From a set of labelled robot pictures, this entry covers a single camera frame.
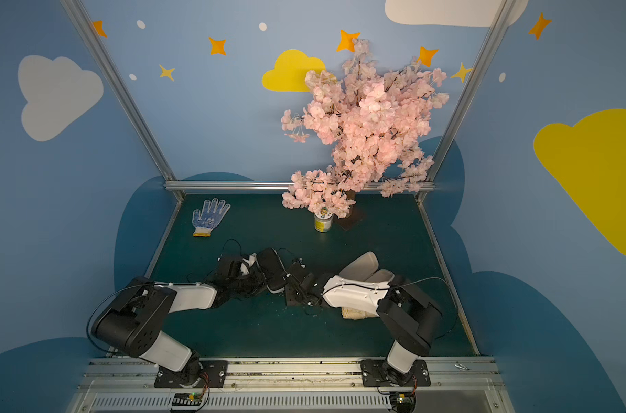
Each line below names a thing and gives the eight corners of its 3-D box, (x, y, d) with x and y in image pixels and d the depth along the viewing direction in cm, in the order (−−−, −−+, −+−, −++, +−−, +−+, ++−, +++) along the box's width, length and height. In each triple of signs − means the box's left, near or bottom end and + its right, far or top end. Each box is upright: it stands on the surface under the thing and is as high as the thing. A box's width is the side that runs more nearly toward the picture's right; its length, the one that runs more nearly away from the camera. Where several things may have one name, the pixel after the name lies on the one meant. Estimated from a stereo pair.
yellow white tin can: (320, 236, 110) (320, 223, 103) (313, 227, 113) (313, 215, 106) (333, 228, 113) (335, 216, 106) (326, 220, 116) (327, 207, 109)
